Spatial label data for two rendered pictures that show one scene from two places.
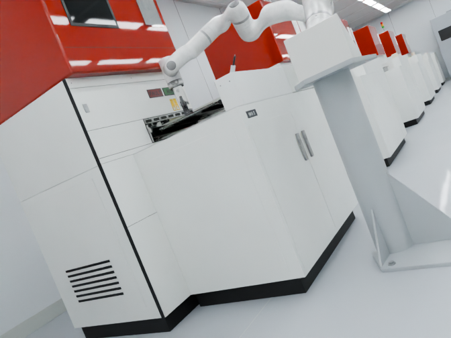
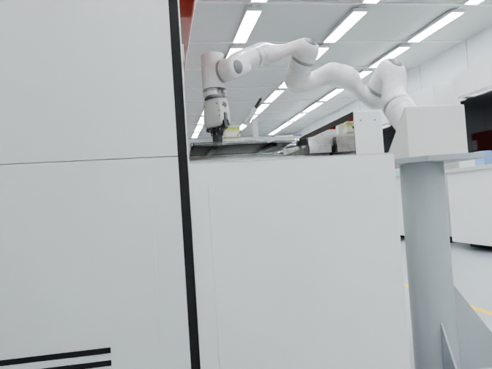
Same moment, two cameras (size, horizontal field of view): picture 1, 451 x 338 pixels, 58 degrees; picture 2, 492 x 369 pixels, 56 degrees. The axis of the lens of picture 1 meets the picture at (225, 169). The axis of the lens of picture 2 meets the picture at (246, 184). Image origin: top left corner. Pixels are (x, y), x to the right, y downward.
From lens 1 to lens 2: 1.47 m
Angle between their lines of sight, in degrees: 44
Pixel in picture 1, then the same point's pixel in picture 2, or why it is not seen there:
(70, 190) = (72, 183)
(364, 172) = (444, 277)
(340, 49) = (459, 140)
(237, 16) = (310, 56)
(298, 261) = not seen: outside the picture
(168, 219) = (212, 289)
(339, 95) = (440, 186)
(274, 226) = (393, 323)
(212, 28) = (266, 53)
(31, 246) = not seen: outside the picture
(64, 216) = (15, 234)
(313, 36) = (437, 116)
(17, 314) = not seen: outside the picture
